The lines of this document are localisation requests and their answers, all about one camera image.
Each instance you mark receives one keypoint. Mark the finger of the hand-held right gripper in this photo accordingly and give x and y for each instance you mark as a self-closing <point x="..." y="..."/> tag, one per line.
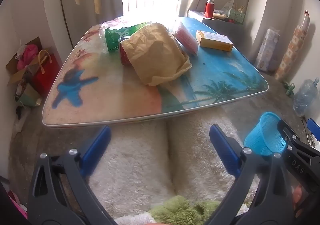
<point x="285" y="131"/>
<point x="313" y="127"/>

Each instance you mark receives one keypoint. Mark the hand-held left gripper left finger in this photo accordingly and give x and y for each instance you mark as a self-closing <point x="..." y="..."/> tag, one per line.
<point x="98" y="145"/>

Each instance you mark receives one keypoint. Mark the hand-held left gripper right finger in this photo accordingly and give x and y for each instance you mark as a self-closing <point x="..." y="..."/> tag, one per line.
<point x="225" y="150"/>

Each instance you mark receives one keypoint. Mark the blue mesh basket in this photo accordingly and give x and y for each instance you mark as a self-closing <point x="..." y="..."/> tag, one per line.
<point x="265" y="137"/>

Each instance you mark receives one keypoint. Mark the red drink can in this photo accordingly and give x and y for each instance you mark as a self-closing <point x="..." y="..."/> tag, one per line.
<point x="124" y="56"/>

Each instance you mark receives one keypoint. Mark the brown paper bag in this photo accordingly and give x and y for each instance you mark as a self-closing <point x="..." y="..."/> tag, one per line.
<point x="155" y="57"/>

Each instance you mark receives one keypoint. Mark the clear red printed plastic bag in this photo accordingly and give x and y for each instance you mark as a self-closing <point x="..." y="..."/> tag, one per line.
<point x="115" y="23"/>

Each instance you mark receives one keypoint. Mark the large clear water jug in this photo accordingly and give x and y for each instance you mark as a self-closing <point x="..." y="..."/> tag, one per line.
<point x="306" y="97"/>

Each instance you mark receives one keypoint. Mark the green fluffy cloth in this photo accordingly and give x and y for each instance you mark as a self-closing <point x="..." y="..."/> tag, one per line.
<point x="175" y="210"/>

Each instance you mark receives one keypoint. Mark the patterned rolled mat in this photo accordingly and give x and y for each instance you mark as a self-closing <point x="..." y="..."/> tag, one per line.
<point x="292" y="49"/>

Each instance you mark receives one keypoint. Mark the patterned tissue pack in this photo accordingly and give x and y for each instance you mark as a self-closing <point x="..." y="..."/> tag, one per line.
<point x="267" y="49"/>

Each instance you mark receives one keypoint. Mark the red gift bag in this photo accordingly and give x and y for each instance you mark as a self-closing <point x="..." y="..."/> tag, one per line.
<point x="47" y="77"/>

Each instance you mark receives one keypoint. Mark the beige green paper bag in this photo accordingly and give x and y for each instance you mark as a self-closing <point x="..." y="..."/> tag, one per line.
<point x="28" y="95"/>

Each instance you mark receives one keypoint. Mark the yellow cardboard box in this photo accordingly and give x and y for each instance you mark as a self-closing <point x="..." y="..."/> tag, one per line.
<point x="215" y="42"/>

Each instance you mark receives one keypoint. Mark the green label plastic bottle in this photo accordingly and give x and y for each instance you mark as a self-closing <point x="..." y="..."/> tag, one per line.
<point x="115" y="37"/>

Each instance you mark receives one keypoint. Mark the brown cardboard box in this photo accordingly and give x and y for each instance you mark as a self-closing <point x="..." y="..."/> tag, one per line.
<point x="13" y="71"/>

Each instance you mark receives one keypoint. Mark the pink plastic bag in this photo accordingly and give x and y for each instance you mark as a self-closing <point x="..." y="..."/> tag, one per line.
<point x="26" y="56"/>

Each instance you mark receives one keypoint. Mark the clear plastic food container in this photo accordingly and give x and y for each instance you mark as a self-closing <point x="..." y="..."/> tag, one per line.
<point x="186" y="38"/>

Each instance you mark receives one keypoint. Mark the green slotted basket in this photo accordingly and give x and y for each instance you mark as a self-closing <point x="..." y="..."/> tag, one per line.
<point x="237" y="16"/>

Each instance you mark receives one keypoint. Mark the light wooden block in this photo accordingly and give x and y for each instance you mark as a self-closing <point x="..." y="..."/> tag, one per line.
<point x="220" y="15"/>

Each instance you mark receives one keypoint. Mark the crinkled clear plastic bag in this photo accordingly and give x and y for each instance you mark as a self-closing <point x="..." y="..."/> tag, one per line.
<point x="228" y="4"/>

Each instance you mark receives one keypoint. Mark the red thermos bottle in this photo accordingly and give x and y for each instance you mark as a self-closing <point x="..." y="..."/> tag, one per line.
<point x="209" y="9"/>

